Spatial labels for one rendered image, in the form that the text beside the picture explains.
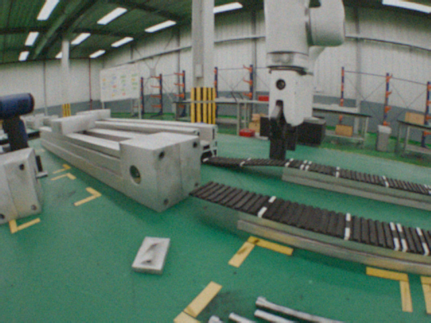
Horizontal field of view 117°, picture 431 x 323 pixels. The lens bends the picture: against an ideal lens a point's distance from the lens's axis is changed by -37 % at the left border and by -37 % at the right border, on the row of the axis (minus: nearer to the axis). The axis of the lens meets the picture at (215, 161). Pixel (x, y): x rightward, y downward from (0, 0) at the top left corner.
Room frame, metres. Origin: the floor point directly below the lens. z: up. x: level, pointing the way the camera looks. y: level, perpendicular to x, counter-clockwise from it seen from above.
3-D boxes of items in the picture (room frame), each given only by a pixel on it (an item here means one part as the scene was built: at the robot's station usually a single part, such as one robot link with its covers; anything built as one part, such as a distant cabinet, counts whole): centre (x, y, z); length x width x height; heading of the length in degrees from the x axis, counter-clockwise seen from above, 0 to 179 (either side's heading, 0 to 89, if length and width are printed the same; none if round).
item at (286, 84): (0.40, -0.14, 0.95); 0.10 x 0.07 x 0.11; 146
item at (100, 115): (0.87, 0.56, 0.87); 0.16 x 0.11 x 0.07; 56
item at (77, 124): (0.57, 0.46, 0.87); 0.16 x 0.11 x 0.07; 56
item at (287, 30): (0.40, -0.14, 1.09); 0.09 x 0.08 x 0.13; 58
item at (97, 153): (0.57, 0.46, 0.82); 0.80 x 0.10 x 0.09; 56
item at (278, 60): (0.40, -0.14, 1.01); 0.09 x 0.08 x 0.03; 146
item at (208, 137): (0.73, 0.35, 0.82); 0.80 x 0.10 x 0.09; 56
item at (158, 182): (0.33, 0.08, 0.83); 0.12 x 0.09 x 0.10; 146
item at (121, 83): (5.86, 2.79, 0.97); 1.51 x 0.50 x 1.95; 77
